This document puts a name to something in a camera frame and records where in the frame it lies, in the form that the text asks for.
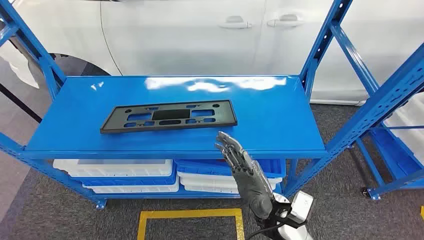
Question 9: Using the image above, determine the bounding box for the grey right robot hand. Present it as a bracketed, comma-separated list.
[214, 131, 275, 221]

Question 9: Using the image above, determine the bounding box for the black plastic plate frame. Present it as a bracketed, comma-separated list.
[99, 99, 238, 135]

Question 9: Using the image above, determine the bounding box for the blue metal shelf rack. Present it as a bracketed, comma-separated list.
[0, 0, 424, 210]
[355, 124, 424, 202]

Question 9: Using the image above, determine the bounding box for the blue plastic bin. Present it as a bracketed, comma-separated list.
[71, 164, 178, 187]
[174, 158, 286, 179]

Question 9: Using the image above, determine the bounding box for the white car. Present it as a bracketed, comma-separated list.
[0, 0, 424, 107]

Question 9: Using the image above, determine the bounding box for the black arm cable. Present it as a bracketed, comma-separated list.
[245, 222, 287, 240]

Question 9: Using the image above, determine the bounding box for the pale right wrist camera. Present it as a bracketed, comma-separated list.
[288, 190, 315, 224]

